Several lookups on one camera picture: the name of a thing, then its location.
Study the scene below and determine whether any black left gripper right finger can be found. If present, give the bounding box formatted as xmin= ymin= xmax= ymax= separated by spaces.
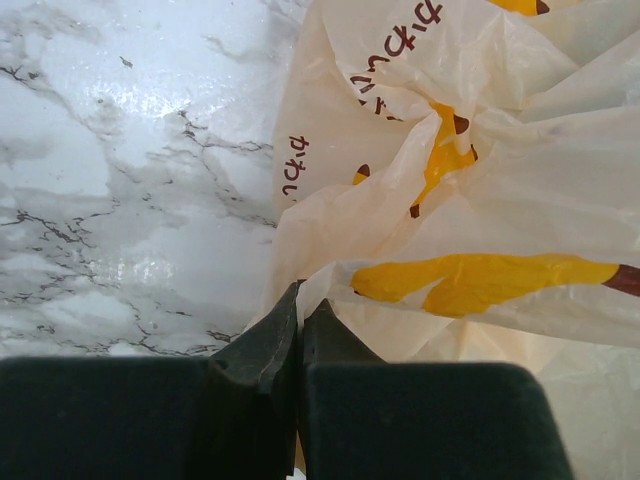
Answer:
xmin=299 ymin=302 xmax=573 ymax=479

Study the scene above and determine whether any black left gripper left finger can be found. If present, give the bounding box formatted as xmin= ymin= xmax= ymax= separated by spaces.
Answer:
xmin=1 ymin=285 xmax=298 ymax=479

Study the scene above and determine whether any banana print plastic bag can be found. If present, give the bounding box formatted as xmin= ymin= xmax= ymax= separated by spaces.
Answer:
xmin=262 ymin=1 xmax=639 ymax=479

